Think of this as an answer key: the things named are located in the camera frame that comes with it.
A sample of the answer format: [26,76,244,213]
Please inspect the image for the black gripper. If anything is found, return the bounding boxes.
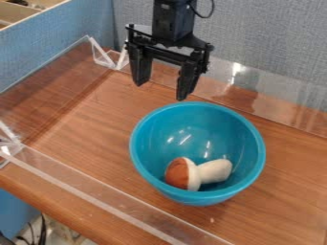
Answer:
[125,24,215,100]

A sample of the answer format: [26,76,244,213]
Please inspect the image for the plush brown white mushroom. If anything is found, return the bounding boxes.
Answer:
[164,157,232,191]

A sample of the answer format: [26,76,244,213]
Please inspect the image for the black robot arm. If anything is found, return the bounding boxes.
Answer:
[125,0,215,100]

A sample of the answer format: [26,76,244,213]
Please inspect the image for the blue plastic bowl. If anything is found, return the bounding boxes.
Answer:
[129,101,265,207]

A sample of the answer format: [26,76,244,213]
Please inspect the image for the clear acrylic left barrier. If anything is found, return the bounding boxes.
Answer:
[0,35,116,94]

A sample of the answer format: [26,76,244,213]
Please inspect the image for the clear acrylic barrier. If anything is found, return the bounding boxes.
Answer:
[0,35,116,94]
[86,34,327,140]
[0,121,232,245]

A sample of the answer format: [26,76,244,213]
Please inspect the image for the clear acrylic back barrier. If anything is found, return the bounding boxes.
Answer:
[86,34,327,140]

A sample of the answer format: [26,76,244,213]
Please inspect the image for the wooden shelf unit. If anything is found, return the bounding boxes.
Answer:
[0,0,72,32]

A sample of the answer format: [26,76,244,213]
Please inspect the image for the clear acrylic front barrier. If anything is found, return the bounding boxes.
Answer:
[0,121,232,245]

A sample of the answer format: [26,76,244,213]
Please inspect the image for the black cables under table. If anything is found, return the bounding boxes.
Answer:
[0,213,48,245]

